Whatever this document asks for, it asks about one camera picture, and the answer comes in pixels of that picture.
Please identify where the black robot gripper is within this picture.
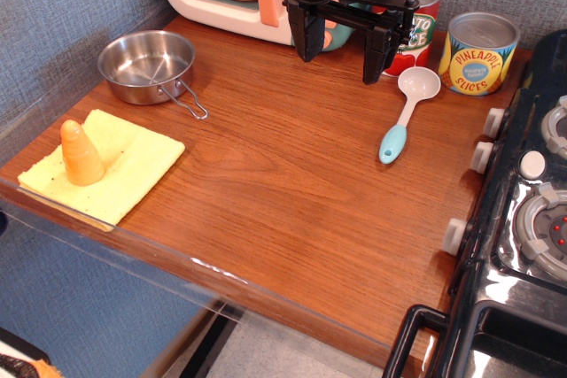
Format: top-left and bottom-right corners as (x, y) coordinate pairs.
(283, 0), (420, 85)

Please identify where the orange toy carrot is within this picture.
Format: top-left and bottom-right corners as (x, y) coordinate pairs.
(60, 120), (105, 186)

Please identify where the tomato sauce can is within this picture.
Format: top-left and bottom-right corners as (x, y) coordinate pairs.
(382, 0), (441, 77)

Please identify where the white teal measuring spoon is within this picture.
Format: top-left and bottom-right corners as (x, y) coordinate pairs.
(378, 66), (441, 165)

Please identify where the pineapple slices can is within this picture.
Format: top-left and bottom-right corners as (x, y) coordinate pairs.
(439, 12), (520, 96)

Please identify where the white stove knob rear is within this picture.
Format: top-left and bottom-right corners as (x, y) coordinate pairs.
(483, 108), (506, 139)

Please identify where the white stove knob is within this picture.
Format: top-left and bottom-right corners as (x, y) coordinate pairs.
(441, 218), (468, 257)
(483, 108), (506, 139)
(470, 142), (493, 174)

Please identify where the white stove knob middle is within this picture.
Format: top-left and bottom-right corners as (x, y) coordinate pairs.
(470, 142), (493, 174)

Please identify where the small steel pan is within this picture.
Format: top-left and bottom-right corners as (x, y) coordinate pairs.
(97, 30), (209, 120)

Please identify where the white stove knob front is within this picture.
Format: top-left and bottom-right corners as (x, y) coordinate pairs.
(441, 218), (468, 257)

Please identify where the yellow cloth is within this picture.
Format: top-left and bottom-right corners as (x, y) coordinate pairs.
(18, 109), (185, 232)

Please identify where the black toy stove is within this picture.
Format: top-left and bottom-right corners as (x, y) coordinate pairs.
(384, 30), (566, 377)

